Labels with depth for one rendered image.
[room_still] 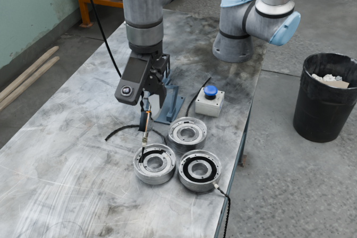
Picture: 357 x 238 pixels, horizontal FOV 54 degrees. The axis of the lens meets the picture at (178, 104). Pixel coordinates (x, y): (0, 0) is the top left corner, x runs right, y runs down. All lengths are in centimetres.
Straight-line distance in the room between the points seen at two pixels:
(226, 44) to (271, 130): 104
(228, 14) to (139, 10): 58
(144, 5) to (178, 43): 71
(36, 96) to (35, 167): 160
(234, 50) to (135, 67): 59
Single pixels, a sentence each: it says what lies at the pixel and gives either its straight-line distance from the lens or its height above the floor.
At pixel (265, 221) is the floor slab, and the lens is 179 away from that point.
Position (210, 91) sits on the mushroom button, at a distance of 101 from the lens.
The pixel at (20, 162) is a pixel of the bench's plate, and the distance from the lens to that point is 100.
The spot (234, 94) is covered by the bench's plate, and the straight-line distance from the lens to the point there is 112.
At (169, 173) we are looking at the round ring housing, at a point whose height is 83.
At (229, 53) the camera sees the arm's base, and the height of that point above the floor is 83.
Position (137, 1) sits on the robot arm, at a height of 123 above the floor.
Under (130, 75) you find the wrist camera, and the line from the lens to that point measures 71.
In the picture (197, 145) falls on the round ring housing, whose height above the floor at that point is 83.
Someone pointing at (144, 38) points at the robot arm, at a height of 115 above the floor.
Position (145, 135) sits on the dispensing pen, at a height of 90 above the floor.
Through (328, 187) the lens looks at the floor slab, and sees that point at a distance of 200.
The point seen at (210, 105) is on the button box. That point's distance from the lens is 101.
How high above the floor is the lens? 150
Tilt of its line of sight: 41 degrees down
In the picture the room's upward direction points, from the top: straight up
